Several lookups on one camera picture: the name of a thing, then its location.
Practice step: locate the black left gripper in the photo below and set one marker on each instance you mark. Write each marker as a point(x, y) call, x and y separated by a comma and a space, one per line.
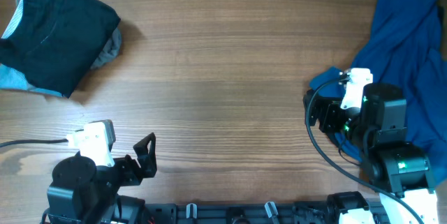
point(130, 169)

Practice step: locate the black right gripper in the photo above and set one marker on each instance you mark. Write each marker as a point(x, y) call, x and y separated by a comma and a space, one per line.
point(322, 111)

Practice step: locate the black shorts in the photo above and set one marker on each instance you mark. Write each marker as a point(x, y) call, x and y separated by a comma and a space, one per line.
point(55, 42)

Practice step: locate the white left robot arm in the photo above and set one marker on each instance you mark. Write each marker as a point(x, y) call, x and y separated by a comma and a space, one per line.
point(82, 192)

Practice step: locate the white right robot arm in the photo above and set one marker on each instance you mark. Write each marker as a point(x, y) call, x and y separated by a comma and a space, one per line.
point(371, 118)

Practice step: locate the blue shirt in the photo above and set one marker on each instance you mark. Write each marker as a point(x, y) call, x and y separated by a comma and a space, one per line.
point(404, 49)

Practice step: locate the folded grey shorts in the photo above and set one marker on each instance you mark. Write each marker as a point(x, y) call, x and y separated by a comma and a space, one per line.
point(110, 51)

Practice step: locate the folded light blue jeans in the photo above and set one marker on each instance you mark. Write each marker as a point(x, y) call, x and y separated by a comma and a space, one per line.
point(15, 80)

